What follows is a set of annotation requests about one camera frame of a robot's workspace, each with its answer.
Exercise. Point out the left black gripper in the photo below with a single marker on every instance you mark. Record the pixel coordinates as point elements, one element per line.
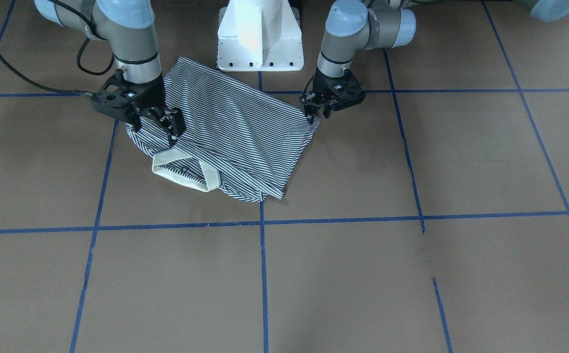
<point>324,84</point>

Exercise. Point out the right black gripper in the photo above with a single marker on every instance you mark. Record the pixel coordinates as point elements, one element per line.
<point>151,94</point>

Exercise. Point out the striped polo shirt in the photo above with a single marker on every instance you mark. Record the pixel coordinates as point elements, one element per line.
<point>238,139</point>

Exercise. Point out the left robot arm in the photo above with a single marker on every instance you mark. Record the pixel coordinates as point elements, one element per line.
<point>352,26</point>

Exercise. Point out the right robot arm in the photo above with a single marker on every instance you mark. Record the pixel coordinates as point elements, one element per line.
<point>128,26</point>

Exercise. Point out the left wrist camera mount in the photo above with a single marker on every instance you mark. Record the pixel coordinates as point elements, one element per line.
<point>341,92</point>

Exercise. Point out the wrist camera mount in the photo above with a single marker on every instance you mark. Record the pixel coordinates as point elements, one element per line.
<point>341,92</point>
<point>116,99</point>

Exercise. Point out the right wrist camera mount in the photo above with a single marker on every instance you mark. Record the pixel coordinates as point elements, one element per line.
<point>116,99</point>

